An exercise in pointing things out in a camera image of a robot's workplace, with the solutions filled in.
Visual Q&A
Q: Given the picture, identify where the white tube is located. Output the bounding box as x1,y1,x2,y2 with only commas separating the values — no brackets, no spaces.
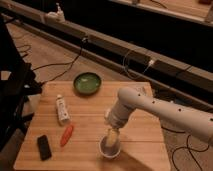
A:
56,95,70,125

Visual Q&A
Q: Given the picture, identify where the black rectangular block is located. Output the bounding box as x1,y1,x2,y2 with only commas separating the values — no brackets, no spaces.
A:
37,135,52,161

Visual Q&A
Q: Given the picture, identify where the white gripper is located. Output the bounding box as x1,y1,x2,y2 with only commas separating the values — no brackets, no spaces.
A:
104,100,132,147

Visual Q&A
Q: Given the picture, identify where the white object on rail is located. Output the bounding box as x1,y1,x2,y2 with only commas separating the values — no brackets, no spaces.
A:
41,3,65,22

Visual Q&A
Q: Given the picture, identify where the black cable on floor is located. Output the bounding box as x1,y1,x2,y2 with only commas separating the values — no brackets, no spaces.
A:
16,36,88,84

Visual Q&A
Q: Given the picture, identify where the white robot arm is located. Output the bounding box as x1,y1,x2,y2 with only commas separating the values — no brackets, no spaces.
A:
105,87,213,147

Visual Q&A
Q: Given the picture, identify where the green ceramic bowl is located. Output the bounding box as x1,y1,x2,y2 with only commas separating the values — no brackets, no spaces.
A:
73,72,102,95

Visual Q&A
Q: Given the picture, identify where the orange carrot toy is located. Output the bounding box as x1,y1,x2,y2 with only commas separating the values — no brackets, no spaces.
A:
60,124,74,147

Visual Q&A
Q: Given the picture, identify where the long metal rail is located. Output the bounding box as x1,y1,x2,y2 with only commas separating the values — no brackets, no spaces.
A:
0,0,213,98

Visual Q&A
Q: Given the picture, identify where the wooden board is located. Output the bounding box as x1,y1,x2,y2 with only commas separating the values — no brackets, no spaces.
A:
14,81,171,171

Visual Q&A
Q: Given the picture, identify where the black equipment at left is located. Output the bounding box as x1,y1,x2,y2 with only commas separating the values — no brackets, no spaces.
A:
0,14,42,152

